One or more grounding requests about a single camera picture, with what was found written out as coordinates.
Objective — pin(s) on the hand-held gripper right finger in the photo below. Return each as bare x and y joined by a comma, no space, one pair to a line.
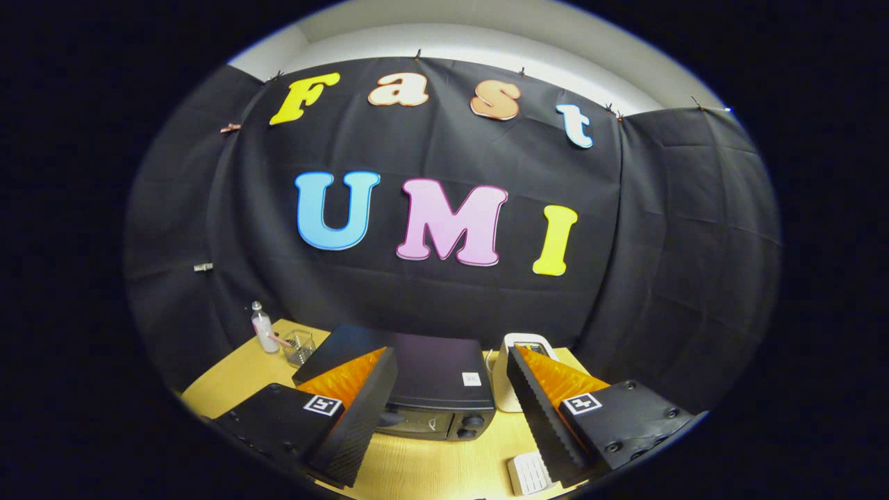
538,423

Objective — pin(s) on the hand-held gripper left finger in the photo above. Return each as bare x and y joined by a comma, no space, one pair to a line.
361,423

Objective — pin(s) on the black toaster oven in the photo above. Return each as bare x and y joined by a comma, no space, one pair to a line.
437,375

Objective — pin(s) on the white toaster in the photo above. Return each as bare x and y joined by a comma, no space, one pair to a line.
501,389

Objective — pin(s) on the white ribbed dish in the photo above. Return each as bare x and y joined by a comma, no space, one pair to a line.
528,473

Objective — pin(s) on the pink striped straw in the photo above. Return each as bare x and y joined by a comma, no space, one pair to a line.
281,340

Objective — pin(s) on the clear plastic bottle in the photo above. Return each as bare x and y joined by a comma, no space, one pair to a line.
264,333

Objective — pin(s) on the pink clip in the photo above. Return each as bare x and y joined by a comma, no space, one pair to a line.
230,128

